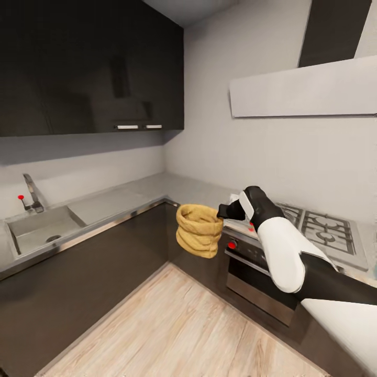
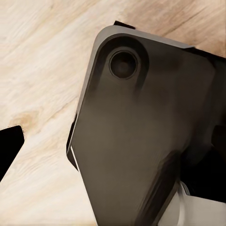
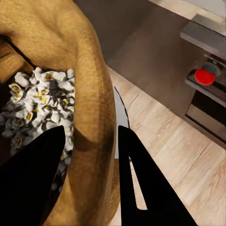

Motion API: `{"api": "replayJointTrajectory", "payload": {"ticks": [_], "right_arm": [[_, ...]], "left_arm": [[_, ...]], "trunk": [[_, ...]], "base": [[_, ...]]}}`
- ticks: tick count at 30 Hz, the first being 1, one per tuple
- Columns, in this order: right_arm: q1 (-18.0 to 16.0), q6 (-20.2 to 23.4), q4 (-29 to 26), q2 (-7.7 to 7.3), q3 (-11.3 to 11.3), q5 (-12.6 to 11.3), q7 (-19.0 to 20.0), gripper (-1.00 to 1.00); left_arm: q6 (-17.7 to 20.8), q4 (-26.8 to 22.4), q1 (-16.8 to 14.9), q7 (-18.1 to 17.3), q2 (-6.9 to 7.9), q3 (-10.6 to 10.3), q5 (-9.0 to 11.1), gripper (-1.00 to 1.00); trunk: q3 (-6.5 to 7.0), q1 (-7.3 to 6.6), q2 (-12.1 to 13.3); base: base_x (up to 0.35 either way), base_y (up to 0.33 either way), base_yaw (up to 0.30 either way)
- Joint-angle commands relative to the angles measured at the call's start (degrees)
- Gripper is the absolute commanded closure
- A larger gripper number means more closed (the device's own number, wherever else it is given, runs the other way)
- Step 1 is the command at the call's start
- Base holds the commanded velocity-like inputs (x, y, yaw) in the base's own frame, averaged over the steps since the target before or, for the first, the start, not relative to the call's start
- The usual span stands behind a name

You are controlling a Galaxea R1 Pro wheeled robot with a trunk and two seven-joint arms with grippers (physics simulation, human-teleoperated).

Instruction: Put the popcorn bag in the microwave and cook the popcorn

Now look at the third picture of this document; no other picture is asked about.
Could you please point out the popcorn bag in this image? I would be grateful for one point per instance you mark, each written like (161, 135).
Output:
(55, 35)

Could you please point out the oven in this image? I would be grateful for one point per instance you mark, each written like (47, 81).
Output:
(199, 87)

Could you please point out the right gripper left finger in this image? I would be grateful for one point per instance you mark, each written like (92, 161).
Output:
(26, 179)

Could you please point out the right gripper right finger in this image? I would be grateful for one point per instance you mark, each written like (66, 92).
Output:
(164, 208)

